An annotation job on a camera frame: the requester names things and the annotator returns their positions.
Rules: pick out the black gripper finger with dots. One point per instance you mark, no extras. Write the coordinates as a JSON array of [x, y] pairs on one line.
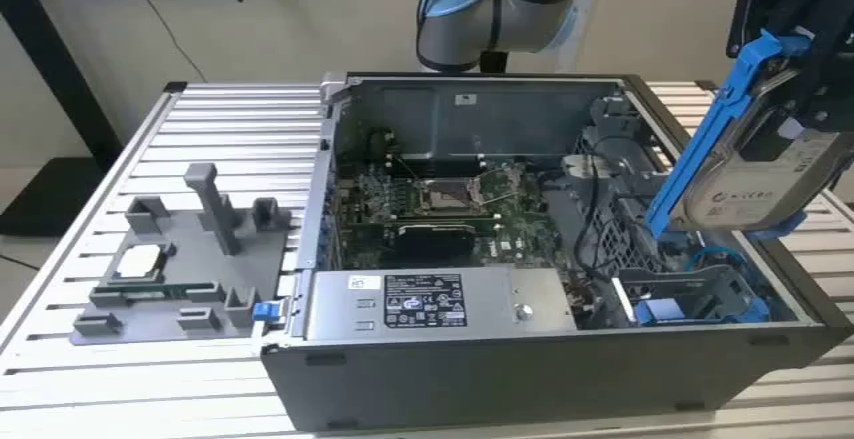
[[827, 84]]

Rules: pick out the hard disk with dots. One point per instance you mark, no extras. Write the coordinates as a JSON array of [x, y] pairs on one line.
[[727, 194]]

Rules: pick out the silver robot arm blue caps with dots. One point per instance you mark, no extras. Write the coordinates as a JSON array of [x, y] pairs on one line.
[[527, 24]]

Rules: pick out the grey disk bay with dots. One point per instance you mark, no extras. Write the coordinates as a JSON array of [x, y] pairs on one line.
[[701, 289]]

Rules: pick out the black perforated drive cage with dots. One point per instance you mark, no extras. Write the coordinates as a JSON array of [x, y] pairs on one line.
[[620, 239]]

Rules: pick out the green motherboard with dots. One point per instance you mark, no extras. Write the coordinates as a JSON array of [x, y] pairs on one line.
[[520, 229]]

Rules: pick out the CPU socket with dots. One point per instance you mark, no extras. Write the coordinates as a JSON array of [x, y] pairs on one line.
[[443, 196]]

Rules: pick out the black heatsink block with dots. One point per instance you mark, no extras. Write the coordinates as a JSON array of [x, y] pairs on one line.
[[434, 241]]

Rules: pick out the silver power supply box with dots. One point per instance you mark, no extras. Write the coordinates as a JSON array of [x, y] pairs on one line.
[[434, 299]]

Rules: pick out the black open PC case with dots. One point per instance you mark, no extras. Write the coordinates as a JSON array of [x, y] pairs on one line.
[[534, 384]]

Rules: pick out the blue case latch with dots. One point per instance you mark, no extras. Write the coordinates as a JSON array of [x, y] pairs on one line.
[[267, 310]]

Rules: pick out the grey parts rack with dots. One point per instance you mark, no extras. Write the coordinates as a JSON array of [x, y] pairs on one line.
[[200, 319]]

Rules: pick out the green RAM stick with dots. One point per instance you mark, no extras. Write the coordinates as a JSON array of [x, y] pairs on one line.
[[173, 290]]

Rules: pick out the silver CPU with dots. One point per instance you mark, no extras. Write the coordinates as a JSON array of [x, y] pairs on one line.
[[141, 263]]

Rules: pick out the black monitor stand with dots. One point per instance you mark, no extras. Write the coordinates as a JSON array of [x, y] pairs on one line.
[[60, 194]]

